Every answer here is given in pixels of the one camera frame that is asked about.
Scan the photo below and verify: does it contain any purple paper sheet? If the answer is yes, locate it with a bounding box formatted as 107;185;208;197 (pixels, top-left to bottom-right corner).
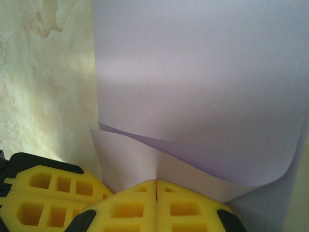
89;0;309;232

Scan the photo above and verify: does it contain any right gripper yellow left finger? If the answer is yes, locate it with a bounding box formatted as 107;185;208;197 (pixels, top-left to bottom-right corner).
69;179;157;232

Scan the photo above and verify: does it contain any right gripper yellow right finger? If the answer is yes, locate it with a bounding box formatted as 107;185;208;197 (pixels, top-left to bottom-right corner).
156;180;247;232

